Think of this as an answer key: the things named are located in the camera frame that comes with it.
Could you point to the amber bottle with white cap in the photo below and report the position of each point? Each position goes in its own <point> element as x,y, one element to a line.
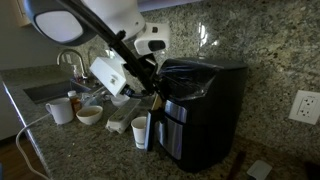
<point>74,101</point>

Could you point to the wooden spoon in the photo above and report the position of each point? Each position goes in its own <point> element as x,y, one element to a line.
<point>156,102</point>

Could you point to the bare white wall outlet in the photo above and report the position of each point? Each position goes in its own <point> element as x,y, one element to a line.
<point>306,107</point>

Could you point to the dark kitchen sink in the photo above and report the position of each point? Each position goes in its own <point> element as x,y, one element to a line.
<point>50,93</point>

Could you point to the curved metal faucet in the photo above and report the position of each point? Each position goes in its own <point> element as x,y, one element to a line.
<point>79,57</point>

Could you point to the cream bowl with brown contents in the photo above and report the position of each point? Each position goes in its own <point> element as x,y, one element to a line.
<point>89,115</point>

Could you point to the white ceramic mug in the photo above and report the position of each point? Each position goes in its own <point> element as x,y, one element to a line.
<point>62,111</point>

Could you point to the crumpled grey cloth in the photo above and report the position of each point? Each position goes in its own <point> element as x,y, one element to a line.
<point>91,99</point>

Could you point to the clear soap dispenser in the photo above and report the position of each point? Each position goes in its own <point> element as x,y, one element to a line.
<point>76,73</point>

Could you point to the egg carton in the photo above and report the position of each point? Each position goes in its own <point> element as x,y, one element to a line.
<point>124,115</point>

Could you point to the white paper cup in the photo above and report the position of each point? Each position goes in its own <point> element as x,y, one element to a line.
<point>139,131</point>

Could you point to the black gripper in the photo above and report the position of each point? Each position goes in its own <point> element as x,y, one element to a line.
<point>141,70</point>

